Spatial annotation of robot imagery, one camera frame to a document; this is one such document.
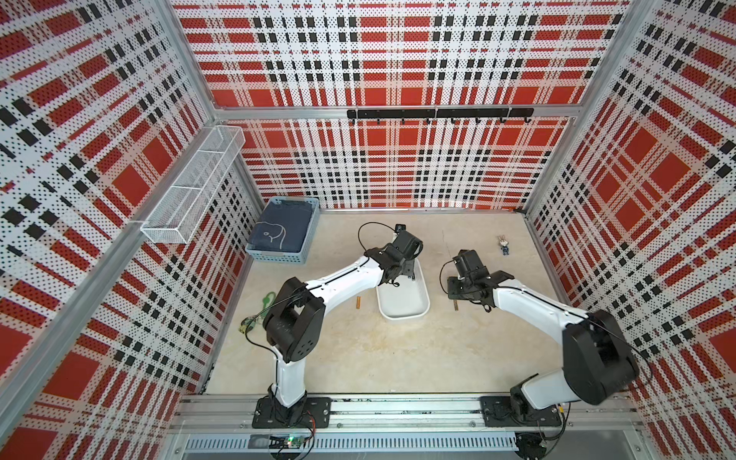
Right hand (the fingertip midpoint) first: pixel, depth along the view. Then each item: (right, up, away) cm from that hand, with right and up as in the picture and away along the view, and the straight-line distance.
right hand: (459, 286), depth 90 cm
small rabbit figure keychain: (+22, +13, +18) cm, 31 cm away
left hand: (-17, +8, +1) cm, 19 cm away
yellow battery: (-33, -6, +5) cm, 34 cm away
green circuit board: (-48, -35, -21) cm, 63 cm away
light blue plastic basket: (-53, +11, +16) cm, 57 cm away
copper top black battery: (0, -7, +3) cm, 8 cm away
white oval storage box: (-15, -6, +6) cm, 17 cm away
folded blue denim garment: (-62, +20, +16) cm, 67 cm away
